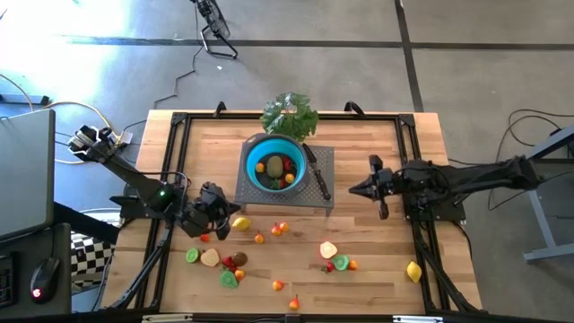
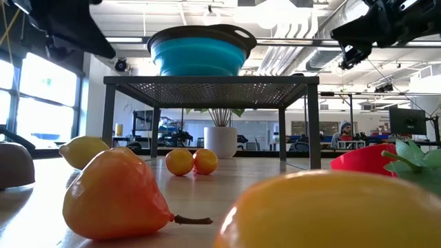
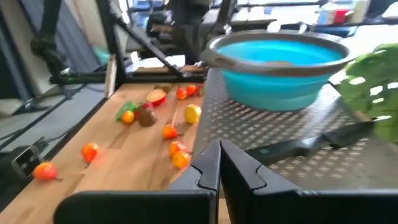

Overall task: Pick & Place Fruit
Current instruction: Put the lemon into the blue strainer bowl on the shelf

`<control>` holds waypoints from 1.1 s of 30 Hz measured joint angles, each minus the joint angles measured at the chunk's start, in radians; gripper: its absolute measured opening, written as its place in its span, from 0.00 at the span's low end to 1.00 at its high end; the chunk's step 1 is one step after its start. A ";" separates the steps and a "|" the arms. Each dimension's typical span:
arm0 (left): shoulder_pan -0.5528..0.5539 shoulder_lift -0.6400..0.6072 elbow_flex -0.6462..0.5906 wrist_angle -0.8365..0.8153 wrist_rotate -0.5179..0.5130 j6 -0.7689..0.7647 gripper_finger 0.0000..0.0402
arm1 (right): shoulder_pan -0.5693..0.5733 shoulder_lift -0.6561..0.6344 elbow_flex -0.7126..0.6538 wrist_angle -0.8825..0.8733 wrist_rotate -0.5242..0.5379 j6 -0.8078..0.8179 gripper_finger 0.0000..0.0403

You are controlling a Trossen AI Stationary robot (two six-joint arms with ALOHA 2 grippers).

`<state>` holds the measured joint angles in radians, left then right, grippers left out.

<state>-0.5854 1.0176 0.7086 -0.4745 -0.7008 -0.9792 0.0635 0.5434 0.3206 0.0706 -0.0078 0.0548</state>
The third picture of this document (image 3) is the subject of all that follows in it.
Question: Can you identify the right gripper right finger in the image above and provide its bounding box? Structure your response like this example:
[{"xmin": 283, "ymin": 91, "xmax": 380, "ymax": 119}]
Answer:
[{"xmin": 220, "ymin": 139, "xmax": 398, "ymax": 224}]

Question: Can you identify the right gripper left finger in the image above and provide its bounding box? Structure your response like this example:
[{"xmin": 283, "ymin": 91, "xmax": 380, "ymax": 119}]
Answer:
[{"xmin": 53, "ymin": 139, "xmax": 222, "ymax": 224}]

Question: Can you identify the black kitchen knife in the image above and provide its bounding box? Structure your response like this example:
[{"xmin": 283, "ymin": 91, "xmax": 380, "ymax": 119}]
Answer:
[{"xmin": 245, "ymin": 120, "xmax": 376, "ymax": 166}]

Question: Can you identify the grey perforated metal stand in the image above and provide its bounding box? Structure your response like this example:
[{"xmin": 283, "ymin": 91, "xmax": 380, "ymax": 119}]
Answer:
[{"xmin": 192, "ymin": 67, "xmax": 398, "ymax": 191}]

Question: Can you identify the yellow toy lemon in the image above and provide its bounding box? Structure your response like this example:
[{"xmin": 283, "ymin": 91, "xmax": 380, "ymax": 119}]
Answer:
[{"xmin": 183, "ymin": 103, "xmax": 202, "ymax": 124}]

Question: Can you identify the blue collapsible colander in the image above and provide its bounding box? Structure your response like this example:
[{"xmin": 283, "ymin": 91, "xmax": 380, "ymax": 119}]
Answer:
[{"xmin": 200, "ymin": 29, "xmax": 355, "ymax": 112}]

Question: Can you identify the small orange toy fruit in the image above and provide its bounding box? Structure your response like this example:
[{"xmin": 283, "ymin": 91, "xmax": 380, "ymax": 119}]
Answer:
[
  {"xmin": 121, "ymin": 110, "xmax": 135, "ymax": 124},
  {"xmin": 169, "ymin": 141, "xmax": 187, "ymax": 157},
  {"xmin": 172, "ymin": 151, "xmax": 192, "ymax": 169}
]

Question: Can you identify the small orange fruit with stem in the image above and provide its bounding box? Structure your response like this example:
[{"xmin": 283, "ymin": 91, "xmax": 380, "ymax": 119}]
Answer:
[{"xmin": 161, "ymin": 124, "xmax": 184, "ymax": 140}]

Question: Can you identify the dark brown toy fruit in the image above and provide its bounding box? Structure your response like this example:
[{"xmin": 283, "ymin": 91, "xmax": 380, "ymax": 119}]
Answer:
[{"xmin": 138, "ymin": 107, "xmax": 158, "ymax": 128}]

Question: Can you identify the green pear-shaped fruit half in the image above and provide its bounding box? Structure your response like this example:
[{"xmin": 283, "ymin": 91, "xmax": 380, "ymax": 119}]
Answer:
[{"xmin": 114, "ymin": 101, "xmax": 137, "ymax": 122}]

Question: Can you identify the orange toy peach, brown stem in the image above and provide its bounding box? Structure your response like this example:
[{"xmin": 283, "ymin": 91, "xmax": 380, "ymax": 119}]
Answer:
[{"xmin": 80, "ymin": 142, "xmax": 100, "ymax": 169}]

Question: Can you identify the red apple half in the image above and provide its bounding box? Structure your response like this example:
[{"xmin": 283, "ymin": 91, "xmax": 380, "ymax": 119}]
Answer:
[{"xmin": 146, "ymin": 88, "xmax": 167, "ymax": 106}]

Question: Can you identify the orange-yellow toy pear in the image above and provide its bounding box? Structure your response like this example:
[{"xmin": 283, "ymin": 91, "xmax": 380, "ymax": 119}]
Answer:
[{"xmin": 32, "ymin": 161, "xmax": 63, "ymax": 182}]

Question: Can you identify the green kiwi half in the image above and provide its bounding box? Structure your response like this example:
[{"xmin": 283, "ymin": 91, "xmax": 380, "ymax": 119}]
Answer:
[{"xmin": 154, "ymin": 83, "xmax": 175, "ymax": 93}]

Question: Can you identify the green plant in white pot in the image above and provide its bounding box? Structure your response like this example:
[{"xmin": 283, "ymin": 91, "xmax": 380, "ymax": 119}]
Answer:
[{"xmin": 337, "ymin": 42, "xmax": 398, "ymax": 144}]

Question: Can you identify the teal bin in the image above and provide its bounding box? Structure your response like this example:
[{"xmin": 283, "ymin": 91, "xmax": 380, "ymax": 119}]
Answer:
[{"xmin": 93, "ymin": 46, "xmax": 111, "ymax": 65}]

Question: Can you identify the red storage box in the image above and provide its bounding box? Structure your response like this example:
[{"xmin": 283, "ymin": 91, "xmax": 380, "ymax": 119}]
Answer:
[{"xmin": 334, "ymin": 9, "xmax": 352, "ymax": 24}]

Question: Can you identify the small table-level camera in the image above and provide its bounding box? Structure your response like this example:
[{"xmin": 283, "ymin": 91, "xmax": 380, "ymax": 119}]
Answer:
[{"xmin": 11, "ymin": 144, "xmax": 43, "ymax": 180}]

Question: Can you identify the silver frame bracket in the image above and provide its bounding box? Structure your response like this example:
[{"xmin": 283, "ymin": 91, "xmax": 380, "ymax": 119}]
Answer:
[{"xmin": 104, "ymin": 54, "xmax": 118, "ymax": 99}]

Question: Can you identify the black aluminium rig frame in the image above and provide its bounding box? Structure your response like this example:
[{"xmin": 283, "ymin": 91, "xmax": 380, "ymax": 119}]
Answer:
[{"xmin": 49, "ymin": 0, "xmax": 208, "ymax": 90}]

